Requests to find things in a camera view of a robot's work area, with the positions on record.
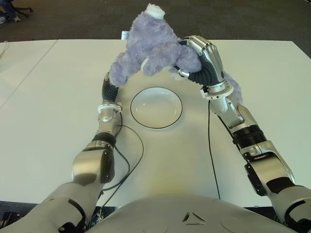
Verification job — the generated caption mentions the purple plush bunny doll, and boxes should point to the purple plush bunny doll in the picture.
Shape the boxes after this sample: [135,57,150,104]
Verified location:
[108,3,243,103]

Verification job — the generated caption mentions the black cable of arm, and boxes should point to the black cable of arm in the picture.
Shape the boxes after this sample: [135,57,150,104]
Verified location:
[91,116,145,220]
[207,101,221,200]

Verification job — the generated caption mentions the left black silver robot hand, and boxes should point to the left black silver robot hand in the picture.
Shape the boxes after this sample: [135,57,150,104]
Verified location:
[101,71,119,104]

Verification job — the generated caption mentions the silver robot torso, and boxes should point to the silver robot torso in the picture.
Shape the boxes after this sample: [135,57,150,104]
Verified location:
[85,194,302,233]

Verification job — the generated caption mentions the white plate with black rim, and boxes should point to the white plate with black rim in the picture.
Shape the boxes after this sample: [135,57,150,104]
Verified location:
[130,86,183,129]

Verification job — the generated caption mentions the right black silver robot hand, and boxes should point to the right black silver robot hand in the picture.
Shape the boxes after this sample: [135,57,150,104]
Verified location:
[175,35,228,87]

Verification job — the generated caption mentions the person's legs with sneakers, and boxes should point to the person's legs with sneakers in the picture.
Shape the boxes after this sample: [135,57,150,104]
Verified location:
[0,0,20,24]

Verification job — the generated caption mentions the thin white cable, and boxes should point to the thin white cable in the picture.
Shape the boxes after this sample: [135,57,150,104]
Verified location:
[0,40,8,60]

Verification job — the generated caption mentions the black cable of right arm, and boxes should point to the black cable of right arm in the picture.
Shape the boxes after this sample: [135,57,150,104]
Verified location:
[207,101,221,200]

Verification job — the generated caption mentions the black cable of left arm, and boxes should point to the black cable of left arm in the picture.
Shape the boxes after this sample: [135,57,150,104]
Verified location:
[91,116,145,220]

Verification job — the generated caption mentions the black office chair base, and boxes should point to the black office chair base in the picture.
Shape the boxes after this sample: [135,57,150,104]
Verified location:
[12,5,33,18]

